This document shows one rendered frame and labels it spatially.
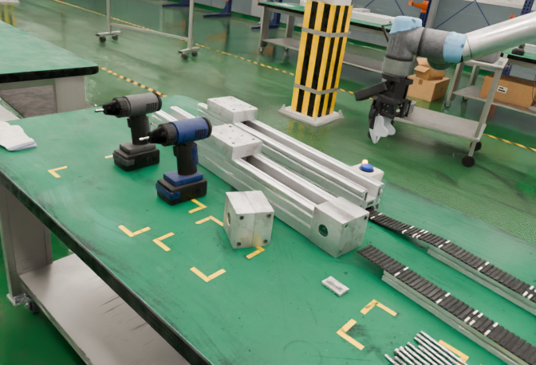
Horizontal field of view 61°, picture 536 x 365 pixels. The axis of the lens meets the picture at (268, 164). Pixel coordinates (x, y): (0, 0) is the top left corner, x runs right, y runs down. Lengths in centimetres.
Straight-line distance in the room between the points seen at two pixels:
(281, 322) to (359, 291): 20
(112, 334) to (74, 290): 27
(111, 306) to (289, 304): 95
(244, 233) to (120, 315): 79
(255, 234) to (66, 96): 181
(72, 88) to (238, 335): 203
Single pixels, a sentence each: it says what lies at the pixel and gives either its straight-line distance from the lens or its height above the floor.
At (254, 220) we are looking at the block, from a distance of 103.
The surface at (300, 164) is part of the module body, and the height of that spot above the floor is 84.
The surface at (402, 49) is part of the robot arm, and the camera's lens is 129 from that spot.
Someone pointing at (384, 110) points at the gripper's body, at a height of 104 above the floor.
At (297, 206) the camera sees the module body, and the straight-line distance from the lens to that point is 115.
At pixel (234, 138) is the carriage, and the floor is 90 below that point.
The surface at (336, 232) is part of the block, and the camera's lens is 106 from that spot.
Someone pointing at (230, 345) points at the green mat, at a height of 78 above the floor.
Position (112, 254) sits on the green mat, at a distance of 105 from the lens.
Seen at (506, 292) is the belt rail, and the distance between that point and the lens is 116.
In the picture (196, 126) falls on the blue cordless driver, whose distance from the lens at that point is 117.
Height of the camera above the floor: 139
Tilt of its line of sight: 24 degrees down
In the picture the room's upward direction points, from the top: 7 degrees clockwise
